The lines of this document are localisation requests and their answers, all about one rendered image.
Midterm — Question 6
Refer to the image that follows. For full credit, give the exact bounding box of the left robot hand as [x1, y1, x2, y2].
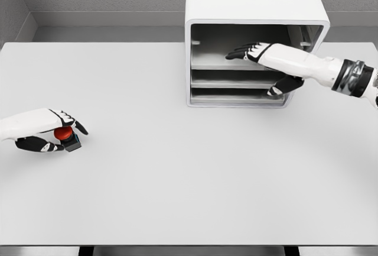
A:
[12, 108, 89, 153]

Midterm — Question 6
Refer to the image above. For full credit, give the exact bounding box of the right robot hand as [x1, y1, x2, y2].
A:
[225, 41, 314, 98]

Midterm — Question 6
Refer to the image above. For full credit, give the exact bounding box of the red button load switch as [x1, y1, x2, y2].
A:
[53, 126, 82, 153]

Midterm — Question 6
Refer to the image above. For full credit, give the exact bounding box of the shallow grey cabinet drawer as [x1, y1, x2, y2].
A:
[190, 87, 286, 105]
[190, 69, 284, 89]

